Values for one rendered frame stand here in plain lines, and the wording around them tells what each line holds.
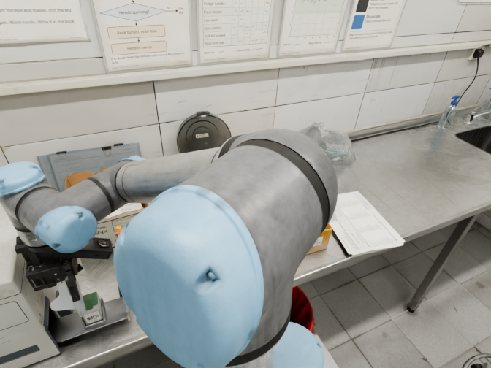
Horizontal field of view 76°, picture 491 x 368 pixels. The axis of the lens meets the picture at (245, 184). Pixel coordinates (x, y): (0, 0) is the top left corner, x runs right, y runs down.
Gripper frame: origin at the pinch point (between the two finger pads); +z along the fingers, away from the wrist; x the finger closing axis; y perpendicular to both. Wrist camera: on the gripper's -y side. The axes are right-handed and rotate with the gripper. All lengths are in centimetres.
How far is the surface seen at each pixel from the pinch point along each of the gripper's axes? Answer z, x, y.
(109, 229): 5.4, -24.7, -7.2
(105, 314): 10.6, 0.8, -2.6
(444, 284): 102, 0, -190
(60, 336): 11.0, 2.5, 8.0
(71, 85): -30, -56, -6
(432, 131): 15, -49, -187
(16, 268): -13.6, 0.6, 9.0
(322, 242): 10, 2, -70
